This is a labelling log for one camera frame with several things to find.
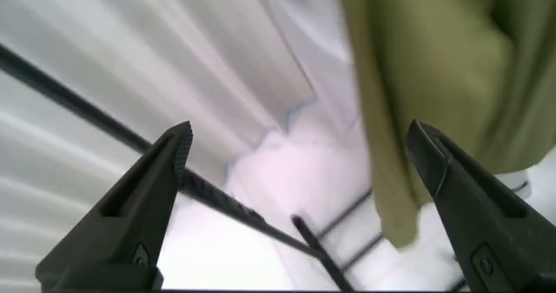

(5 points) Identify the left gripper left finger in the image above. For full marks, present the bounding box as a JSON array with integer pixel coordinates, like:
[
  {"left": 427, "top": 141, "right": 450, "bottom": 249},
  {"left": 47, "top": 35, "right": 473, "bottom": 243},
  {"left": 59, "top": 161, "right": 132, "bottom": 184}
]
[{"left": 35, "top": 119, "right": 195, "bottom": 290}]

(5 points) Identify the green garment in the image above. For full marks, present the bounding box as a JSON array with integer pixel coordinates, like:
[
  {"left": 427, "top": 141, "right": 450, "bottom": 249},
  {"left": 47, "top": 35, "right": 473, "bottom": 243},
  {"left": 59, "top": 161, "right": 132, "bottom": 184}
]
[{"left": 338, "top": 0, "right": 556, "bottom": 249}]

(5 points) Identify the white curtain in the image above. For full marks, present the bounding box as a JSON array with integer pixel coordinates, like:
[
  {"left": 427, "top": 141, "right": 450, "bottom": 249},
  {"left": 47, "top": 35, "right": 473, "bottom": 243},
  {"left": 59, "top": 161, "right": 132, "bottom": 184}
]
[{"left": 0, "top": 0, "right": 348, "bottom": 290}]

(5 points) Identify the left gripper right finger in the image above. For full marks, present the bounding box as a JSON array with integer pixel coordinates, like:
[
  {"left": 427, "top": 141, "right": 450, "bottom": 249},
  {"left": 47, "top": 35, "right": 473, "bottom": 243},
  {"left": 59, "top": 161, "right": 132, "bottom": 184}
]
[{"left": 406, "top": 118, "right": 556, "bottom": 290}]

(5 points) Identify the black clothes rack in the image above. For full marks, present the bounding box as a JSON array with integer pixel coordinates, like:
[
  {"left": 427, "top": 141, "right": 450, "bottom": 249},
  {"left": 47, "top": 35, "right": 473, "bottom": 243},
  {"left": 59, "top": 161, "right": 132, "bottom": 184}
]
[{"left": 0, "top": 43, "right": 468, "bottom": 292}]

